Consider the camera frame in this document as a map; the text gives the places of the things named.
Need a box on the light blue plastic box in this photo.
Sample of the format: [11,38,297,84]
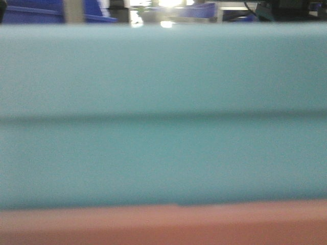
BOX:
[1,22,326,210]

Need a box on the pink plastic box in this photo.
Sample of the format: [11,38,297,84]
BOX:
[1,200,326,244]

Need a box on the stainless steel shelf rack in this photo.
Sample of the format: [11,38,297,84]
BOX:
[62,1,257,24]

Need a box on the blue bin upper left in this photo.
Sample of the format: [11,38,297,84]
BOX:
[1,1,118,25]

